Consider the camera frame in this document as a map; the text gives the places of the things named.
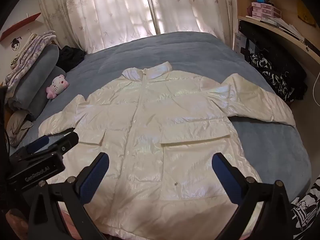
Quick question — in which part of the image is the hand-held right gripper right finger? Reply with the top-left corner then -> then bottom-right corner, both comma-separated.
212,152 -> 294,240

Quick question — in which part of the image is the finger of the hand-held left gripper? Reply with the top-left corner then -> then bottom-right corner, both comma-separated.
10,135 -> 50,159
47,131 -> 79,155

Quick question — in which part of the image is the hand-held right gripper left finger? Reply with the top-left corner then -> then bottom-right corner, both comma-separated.
26,152 -> 110,240

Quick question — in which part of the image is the white puffer jacket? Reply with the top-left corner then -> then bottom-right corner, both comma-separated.
39,62 -> 297,240

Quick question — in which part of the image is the beige crumpled cloth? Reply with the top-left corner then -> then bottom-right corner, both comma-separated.
6,110 -> 34,147

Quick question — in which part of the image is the grey pillow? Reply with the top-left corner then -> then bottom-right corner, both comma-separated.
7,44 -> 60,107
24,66 -> 67,117

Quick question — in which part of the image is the pink cat plush toy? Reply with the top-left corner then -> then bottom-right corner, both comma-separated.
46,74 -> 70,100

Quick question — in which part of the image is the black white striped cloth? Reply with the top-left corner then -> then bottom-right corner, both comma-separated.
290,176 -> 320,240

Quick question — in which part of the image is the black clothing pile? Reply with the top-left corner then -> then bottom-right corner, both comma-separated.
58,45 -> 87,72

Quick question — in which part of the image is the folded floral quilt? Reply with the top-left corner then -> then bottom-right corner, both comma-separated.
4,30 -> 57,98

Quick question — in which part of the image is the black white patterned cloth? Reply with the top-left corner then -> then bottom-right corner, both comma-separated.
246,52 -> 308,103

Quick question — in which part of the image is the blue bed blanket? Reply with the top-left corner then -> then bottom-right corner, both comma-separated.
7,31 -> 312,205

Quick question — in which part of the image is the white floral curtain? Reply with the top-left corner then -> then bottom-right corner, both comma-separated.
37,0 -> 160,54
147,0 -> 238,43

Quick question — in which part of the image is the white printed carton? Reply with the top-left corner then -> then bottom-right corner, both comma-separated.
234,31 -> 255,55

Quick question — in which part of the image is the long black bag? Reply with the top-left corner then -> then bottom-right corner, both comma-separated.
239,20 -> 308,58

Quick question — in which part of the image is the pile of papers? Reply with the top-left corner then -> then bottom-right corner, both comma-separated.
260,17 -> 305,40

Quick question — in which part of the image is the stack of pink boxes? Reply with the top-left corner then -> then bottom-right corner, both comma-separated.
251,2 -> 282,19

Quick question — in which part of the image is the cartoon face wall sticker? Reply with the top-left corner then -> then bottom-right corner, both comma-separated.
10,35 -> 23,52

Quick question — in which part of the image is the red wall shelf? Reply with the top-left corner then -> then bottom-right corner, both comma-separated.
0,12 -> 42,42

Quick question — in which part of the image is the white cable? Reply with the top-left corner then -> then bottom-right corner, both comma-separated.
312,72 -> 320,98

